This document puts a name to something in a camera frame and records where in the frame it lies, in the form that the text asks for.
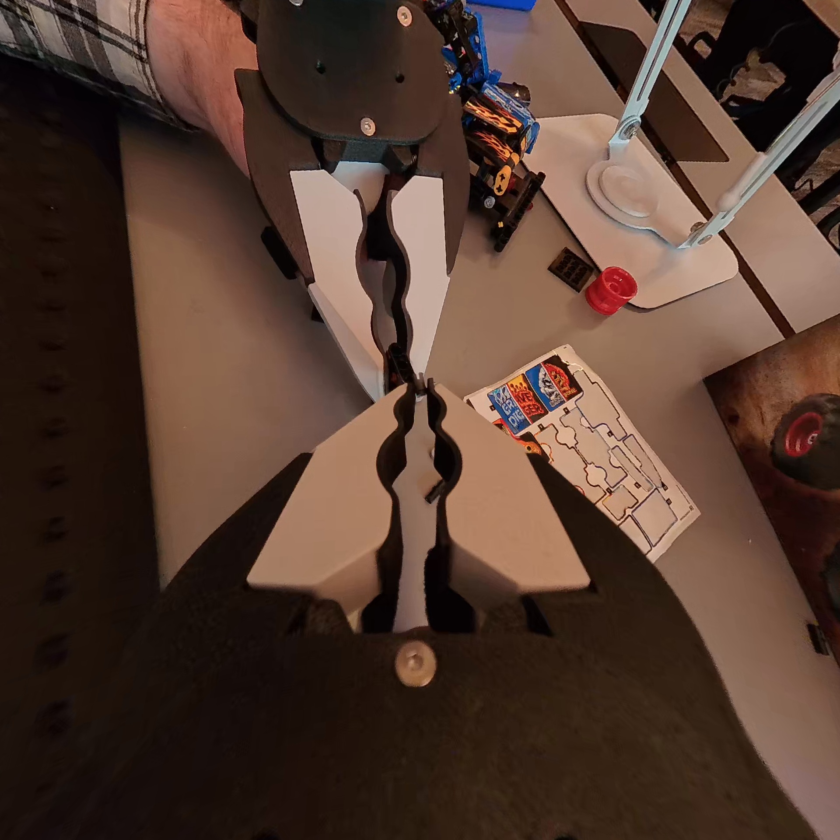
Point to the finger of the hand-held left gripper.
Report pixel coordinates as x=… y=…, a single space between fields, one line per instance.
x=328 y=262
x=426 y=249

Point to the grey desk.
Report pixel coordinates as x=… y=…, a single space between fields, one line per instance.
x=229 y=328

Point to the blue plastic bin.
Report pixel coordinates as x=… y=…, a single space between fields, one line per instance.
x=499 y=4

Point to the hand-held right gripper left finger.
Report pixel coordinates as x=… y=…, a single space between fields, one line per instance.
x=321 y=525

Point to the toy truck model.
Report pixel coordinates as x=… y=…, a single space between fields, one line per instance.
x=492 y=131

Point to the sticker sheet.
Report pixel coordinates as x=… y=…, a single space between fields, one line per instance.
x=630 y=472

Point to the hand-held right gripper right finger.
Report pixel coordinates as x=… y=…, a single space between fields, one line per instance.
x=518 y=525

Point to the toy truck set box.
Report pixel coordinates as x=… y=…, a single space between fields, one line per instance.
x=774 y=426

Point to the red toy wheel hub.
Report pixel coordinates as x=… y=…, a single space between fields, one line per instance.
x=610 y=290

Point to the small black toy piece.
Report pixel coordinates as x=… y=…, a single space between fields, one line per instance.
x=819 y=638

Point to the white booklet stand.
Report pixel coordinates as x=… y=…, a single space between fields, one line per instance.
x=656 y=262

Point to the black toy pin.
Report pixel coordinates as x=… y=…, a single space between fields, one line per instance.
x=433 y=491

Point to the person's left forearm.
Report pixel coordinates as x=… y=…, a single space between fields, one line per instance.
x=197 y=65

